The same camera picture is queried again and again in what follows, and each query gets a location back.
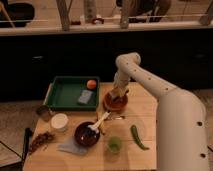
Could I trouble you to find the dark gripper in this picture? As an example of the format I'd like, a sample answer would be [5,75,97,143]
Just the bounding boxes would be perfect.
[109,87,129,101]

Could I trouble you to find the orange red bowl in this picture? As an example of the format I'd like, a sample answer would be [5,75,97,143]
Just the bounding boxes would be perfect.
[103,92,128,112]

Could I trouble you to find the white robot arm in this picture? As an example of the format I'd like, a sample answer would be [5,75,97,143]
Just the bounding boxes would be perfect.
[110,53,210,171]

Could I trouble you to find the dark maroon bowl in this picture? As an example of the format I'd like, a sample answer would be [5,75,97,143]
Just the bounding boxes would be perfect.
[74,122,100,148]

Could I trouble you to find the metal fork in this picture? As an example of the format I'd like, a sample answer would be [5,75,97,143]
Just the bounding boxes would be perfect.
[106,116,125,120]

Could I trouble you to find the orange fruit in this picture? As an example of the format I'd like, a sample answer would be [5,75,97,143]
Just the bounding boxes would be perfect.
[87,80,97,90]

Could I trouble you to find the blue grey sponge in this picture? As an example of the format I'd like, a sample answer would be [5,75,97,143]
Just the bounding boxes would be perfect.
[78,90,93,104]

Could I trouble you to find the green chili pepper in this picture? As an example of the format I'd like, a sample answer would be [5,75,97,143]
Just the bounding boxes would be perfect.
[130,125,149,150]

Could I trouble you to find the white plastic spoon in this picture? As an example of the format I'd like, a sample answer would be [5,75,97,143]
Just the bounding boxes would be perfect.
[88,111,111,132]

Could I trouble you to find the green plastic tray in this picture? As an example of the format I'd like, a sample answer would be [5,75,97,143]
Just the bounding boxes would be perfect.
[45,76,99,111]

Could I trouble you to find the green translucent cup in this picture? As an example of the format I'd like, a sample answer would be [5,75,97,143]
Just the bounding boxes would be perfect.
[107,136,122,154]

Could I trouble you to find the white round container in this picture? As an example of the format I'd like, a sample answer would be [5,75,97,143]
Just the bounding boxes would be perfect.
[50,113,69,132]

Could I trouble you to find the grey folded cloth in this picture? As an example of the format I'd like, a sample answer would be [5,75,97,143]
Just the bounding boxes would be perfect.
[58,137,88,155]

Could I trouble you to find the brown dried chili bunch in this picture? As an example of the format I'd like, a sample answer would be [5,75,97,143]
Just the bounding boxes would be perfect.
[28,132,54,154]

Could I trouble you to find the black table clamp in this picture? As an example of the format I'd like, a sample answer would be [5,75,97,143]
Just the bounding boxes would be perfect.
[22,128,33,161]

